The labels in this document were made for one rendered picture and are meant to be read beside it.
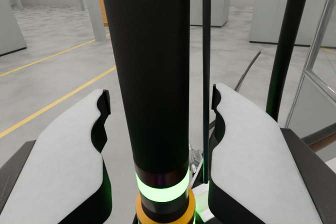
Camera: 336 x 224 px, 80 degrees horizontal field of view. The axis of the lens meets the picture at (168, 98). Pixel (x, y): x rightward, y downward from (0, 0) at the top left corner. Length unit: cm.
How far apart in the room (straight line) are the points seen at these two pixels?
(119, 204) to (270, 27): 495
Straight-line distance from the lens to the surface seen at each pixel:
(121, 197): 191
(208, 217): 19
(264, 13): 559
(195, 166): 60
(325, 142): 29
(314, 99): 150
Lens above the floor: 156
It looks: 31 degrees down
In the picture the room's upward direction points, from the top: 3 degrees counter-clockwise
